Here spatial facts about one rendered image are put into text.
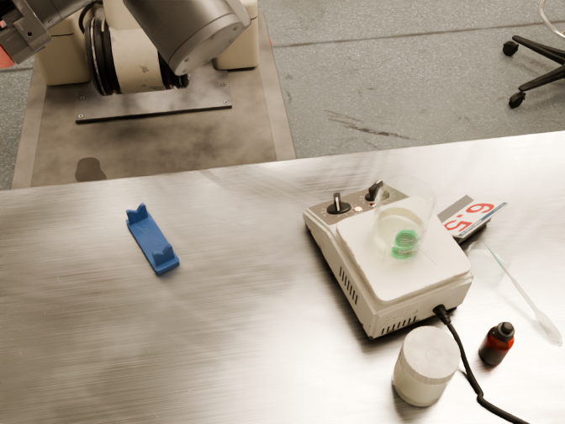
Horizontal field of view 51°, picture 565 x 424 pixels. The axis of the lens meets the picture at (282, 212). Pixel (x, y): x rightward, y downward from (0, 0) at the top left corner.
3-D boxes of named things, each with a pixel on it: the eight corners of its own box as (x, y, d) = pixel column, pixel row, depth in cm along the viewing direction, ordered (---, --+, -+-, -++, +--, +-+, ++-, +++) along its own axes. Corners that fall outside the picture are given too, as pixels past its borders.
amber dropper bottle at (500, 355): (505, 366, 68) (525, 338, 62) (479, 363, 68) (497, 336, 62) (502, 341, 69) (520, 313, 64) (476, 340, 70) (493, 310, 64)
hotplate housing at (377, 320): (300, 221, 81) (302, 182, 75) (384, 193, 84) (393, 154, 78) (377, 361, 68) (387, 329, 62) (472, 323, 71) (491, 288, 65)
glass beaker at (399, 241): (409, 217, 71) (422, 168, 64) (431, 259, 67) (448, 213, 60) (354, 229, 69) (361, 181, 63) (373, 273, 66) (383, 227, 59)
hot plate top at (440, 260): (332, 226, 70) (332, 221, 70) (419, 197, 73) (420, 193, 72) (380, 308, 63) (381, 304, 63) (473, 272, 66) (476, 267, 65)
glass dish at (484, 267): (474, 241, 79) (478, 231, 77) (513, 262, 77) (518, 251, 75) (456, 269, 76) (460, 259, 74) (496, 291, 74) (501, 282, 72)
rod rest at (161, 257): (125, 225, 80) (120, 208, 78) (148, 214, 82) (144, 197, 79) (157, 276, 75) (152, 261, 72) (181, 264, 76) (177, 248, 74)
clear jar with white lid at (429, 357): (451, 372, 67) (469, 340, 61) (434, 418, 64) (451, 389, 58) (402, 349, 69) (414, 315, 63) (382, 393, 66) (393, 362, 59)
